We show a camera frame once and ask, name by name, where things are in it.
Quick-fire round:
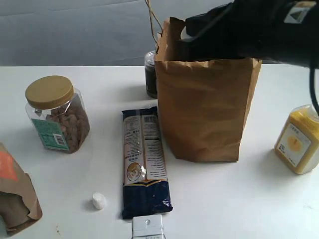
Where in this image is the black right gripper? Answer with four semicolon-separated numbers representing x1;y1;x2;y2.
177;4;250;62

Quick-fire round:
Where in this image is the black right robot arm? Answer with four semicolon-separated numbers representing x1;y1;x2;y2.
179;0;319;69

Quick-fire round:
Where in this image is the brown paper bag with handles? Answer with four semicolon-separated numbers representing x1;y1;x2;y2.
153;17;262;162

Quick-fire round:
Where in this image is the white marshmallow left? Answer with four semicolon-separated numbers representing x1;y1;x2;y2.
92;192;106;210

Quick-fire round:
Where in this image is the dark glass jar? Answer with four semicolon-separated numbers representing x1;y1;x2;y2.
144;51;157;99

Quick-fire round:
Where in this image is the yellow millet plastic jar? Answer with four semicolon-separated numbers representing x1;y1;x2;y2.
274;105;319;175

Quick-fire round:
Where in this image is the dark blue noodle packet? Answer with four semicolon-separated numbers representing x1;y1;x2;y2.
122;106;173;219

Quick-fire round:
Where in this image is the clear nut jar yellow lid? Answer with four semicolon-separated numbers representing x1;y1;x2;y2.
25;75;90;153

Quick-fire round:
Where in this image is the silver foil packet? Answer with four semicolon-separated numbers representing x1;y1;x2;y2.
132;214;165;239

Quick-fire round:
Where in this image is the kraft pouch orange label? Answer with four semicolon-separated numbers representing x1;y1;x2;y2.
0;144;42;236

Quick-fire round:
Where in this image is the black cable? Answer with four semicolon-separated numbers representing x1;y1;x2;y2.
309;57;319;116

